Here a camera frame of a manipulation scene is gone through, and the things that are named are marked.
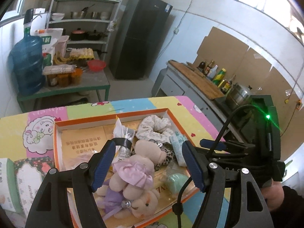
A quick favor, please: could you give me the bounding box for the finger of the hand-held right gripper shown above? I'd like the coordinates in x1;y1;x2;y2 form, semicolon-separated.
206;151;257;161
199;139;257;154

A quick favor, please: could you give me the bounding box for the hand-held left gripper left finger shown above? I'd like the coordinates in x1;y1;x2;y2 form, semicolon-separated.
25;140;117;228

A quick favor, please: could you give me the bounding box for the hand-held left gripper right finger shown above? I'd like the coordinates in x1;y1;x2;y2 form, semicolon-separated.
182;141;273;228

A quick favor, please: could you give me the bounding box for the blue and white packet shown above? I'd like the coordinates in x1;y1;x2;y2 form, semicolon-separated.
112;116;137;164

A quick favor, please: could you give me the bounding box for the green sponge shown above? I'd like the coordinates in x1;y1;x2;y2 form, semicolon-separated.
164;165;190;195

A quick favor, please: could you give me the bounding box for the leopard print scrunchie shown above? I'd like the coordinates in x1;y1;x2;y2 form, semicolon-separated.
132;142;177;165

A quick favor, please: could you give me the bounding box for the pale green wipes packet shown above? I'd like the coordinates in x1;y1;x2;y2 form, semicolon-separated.
169;132;190;168

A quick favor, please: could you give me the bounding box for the orange cardboard box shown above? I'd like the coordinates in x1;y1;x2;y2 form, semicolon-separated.
53;108;207;228

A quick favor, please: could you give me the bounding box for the plush bunny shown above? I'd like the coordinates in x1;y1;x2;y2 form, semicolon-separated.
96;180;161;220
109;140;167;193

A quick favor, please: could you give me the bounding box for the white floral scrunchie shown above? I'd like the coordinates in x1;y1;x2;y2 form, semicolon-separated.
135;115;177;145

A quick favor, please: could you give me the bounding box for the person's right forearm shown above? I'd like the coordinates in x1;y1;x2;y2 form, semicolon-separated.
268;185;304;228

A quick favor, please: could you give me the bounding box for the person's right hand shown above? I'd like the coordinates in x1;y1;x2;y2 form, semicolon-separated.
260;181;286;211

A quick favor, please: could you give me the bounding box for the black induction cooker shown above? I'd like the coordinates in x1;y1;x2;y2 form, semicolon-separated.
214;97;252;124

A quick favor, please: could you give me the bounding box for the stainless steel pot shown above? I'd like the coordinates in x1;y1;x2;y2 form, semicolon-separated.
226;83;253;111

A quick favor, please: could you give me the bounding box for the wooden cutting board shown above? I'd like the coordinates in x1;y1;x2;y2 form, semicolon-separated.
168;60;225;100

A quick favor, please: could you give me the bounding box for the grey kitchen counter cabinet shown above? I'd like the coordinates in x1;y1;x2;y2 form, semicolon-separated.
152;60;252;133

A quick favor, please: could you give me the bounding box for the yellow green bottle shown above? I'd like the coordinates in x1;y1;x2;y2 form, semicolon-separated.
212;68;226;85

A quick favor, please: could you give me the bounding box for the colourful printed tablecloth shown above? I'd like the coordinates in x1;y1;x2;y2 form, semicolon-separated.
0;96;238;228

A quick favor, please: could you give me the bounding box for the floral print box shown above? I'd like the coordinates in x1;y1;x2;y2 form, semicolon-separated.
13;156;56;219

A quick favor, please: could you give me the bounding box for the green low table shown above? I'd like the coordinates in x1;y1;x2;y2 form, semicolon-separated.
17;51;111;113

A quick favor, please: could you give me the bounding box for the jar of orange preserve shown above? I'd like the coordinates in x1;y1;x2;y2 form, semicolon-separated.
47;74;59;87
58;74;70;87
70;68;83;85

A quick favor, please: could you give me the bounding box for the brown cardboard sheet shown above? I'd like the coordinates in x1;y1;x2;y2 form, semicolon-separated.
196;26;304;145

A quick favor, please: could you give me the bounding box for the red plastic basin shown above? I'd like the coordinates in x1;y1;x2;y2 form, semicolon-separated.
87;60;106;71

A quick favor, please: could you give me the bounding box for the green paper box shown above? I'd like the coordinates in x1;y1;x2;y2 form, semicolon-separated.
0;158;24;216

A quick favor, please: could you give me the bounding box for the pack of dried noodles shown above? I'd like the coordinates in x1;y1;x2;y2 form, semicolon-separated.
43;65;76;75

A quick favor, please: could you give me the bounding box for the tray of eggs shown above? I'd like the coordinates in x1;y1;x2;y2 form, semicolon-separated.
70;47;95;61

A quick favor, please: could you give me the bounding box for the bunch of bananas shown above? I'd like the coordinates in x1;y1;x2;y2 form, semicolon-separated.
53;53;72;64

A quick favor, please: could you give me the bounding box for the blue water jug with pump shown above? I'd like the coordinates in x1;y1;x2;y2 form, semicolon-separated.
8;8;44;95

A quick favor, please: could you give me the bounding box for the dark refrigerator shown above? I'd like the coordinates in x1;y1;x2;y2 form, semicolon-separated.
112;0;173;80

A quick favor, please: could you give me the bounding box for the black wok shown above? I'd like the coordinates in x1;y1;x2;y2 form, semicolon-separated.
87;30;107;41

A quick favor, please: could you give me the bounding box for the white and green rice bag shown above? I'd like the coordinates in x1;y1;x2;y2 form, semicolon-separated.
36;28;63;66

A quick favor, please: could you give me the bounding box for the pot with red lid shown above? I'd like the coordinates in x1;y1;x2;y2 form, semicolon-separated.
70;28;87;41

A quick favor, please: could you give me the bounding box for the grey kitchen shelf rack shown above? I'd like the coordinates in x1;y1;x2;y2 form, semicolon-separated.
46;0;129;53

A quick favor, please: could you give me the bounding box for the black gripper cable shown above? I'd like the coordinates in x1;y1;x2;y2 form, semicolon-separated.
172;104;264;228

